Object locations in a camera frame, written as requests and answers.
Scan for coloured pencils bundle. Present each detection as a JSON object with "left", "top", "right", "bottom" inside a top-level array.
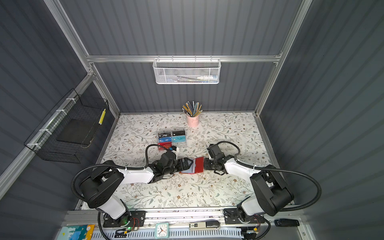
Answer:
[{"left": 183, "top": 101, "right": 203, "bottom": 118}]

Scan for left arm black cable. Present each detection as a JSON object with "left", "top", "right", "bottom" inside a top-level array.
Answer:
[{"left": 70, "top": 143, "right": 169, "bottom": 205}]

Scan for red card in organizer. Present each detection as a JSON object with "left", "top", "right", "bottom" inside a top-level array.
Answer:
[{"left": 158, "top": 142, "right": 172, "bottom": 149}]

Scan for silver black usb device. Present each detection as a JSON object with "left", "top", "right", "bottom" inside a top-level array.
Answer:
[{"left": 189, "top": 220, "right": 221, "bottom": 231}]

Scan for teal card in organizer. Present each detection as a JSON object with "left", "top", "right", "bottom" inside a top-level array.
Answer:
[{"left": 172, "top": 136, "right": 187, "bottom": 143}]

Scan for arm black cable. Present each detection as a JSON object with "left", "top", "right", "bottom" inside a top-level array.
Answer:
[
  {"left": 209, "top": 140, "right": 322, "bottom": 212},
  {"left": 70, "top": 143, "right": 169, "bottom": 205}
]

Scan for colourful picture book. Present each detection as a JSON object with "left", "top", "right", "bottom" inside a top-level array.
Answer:
[{"left": 57, "top": 225, "right": 95, "bottom": 240}]

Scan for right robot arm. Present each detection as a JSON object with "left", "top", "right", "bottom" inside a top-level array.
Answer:
[{"left": 204, "top": 144, "right": 294, "bottom": 221}]

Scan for clear acrylic card organizer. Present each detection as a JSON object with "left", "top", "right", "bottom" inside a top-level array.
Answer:
[{"left": 156, "top": 128, "right": 187, "bottom": 149}]

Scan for black card in organizer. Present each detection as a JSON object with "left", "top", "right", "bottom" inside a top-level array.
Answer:
[{"left": 172, "top": 130, "right": 186, "bottom": 136}]

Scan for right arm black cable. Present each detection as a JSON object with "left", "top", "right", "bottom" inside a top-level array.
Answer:
[{"left": 209, "top": 140, "right": 322, "bottom": 212}]

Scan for black remote on rail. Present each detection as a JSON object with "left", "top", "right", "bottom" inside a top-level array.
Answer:
[{"left": 274, "top": 219, "right": 300, "bottom": 227}]

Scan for red leather card holder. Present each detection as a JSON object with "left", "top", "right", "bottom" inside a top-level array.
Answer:
[{"left": 185, "top": 157, "right": 204, "bottom": 174}]

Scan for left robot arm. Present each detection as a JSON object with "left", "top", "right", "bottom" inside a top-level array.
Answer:
[{"left": 79, "top": 151, "right": 195, "bottom": 224}]

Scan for white wire wall basket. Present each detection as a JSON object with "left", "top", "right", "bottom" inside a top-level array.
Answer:
[{"left": 153, "top": 59, "right": 222, "bottom": 85}]

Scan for small teal desk clock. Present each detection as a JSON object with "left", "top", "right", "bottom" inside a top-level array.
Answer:
[{"left": 155, "top": 223, "right": 170, "bottom": 239}]

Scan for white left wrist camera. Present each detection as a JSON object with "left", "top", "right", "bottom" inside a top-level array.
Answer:
[{"left": 169, "top": 146, "right": 180, "bottom": 158}]

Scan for yellow tag on basket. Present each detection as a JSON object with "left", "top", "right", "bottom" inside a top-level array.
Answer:
[{"left": 98, "top": 109, "right": 106, "bottom": 125}]

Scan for black wire side basket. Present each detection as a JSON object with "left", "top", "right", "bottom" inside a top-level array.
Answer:
[{"left": 25, "top": 90, "right": 109, "bottom": 164}]

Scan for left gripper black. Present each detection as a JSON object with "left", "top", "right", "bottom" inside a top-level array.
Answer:
[{"left": 163, "top": 156, "right": 194, "bottom": 176}]

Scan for pens in white basket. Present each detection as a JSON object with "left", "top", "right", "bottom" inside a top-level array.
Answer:
[{"left": 177, "top": 75, "right": 219, "bottom": 84}]

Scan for blue card in organizer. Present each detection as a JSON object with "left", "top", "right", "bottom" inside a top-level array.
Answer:
[{"left": 158, "top": 137, "right": 172, "bottom": 143}]

